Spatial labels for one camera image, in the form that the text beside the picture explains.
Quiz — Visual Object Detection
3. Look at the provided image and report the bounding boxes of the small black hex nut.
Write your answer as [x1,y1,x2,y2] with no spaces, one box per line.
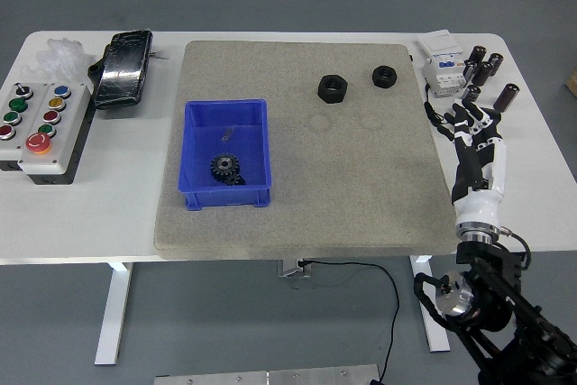
[371,65,398,88]

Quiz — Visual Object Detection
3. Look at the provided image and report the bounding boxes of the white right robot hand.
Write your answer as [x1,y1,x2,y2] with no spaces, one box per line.
[443,99,509,229]

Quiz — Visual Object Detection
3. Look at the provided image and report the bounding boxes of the white right table leg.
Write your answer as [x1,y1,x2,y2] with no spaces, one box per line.
[408,254,452,353]

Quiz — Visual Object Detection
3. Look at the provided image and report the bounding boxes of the black metal gear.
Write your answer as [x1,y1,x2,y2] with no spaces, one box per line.
[209,153,247,187]

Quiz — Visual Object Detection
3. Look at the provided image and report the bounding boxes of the grey table centre bracket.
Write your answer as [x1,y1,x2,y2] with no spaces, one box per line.
[277,260,313,279]

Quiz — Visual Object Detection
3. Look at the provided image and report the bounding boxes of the thin black floor cable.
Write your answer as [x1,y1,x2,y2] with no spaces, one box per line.
[301,260,401,384]

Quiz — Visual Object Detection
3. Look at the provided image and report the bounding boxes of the white left table leg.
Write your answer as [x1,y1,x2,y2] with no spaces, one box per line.
[93,261,133,366]

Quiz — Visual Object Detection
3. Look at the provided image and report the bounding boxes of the black puck cord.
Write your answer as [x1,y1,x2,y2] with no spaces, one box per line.
[423,82,454,141]

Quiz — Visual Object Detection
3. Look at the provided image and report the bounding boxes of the white emergency-stop button box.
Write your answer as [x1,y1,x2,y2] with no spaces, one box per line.
[17,82,94,186]

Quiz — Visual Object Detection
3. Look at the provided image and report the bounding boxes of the white table leg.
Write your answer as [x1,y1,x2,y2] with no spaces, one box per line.
[408,254,452,353]
[93,261,133,366]

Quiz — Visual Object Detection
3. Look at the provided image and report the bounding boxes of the crumpled clear plastic bag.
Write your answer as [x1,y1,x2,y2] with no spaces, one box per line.
[20,36,91,87]

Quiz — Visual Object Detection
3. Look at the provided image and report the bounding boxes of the white circuit breaker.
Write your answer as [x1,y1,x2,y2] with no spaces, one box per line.
[415,31,468,98]

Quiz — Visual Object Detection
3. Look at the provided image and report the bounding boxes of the black wrapped pedal device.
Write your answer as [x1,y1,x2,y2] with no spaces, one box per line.
[87,29,154,111]

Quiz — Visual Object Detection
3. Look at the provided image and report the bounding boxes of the silver metal plate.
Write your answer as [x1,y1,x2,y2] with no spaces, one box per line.
[153,364,384,385]

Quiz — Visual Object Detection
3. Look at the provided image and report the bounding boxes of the large black hex nut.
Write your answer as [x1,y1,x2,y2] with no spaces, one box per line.
[316,73,349,105]

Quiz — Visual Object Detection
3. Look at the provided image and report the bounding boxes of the blue plastic bin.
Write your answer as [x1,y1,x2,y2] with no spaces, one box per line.
[179,98,274,211]

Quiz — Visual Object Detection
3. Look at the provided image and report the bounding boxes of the grey-brown mat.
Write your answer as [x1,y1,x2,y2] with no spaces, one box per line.
[152,40,457,262]

